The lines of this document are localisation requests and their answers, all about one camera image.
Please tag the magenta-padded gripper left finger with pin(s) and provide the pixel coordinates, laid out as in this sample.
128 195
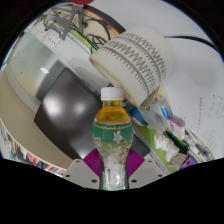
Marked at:
78 171

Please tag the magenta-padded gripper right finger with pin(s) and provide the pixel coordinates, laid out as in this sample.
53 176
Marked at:
146 171

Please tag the green-labelled clear drink bottle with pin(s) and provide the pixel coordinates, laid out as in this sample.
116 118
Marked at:
112 136

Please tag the white folded napkin stack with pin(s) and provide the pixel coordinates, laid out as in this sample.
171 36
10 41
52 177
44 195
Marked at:
165 143

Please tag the clear plastic box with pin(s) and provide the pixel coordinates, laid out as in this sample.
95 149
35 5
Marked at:
155 116

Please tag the round blue container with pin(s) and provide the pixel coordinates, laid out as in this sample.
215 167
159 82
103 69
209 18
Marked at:
136 116

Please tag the black computer monitor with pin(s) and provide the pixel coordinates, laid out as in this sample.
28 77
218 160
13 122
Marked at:
66 113

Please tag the handwritten white paper sheet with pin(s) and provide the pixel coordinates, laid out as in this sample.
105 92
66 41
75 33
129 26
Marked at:
206 123

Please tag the white zigzag-patterned cup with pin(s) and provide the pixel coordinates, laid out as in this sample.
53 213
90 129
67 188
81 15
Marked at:
140 60

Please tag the grey metal laptop stand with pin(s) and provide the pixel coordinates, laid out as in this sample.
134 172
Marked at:
62 30

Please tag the flat round red coaster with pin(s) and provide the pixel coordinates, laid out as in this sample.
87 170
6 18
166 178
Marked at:
81 1

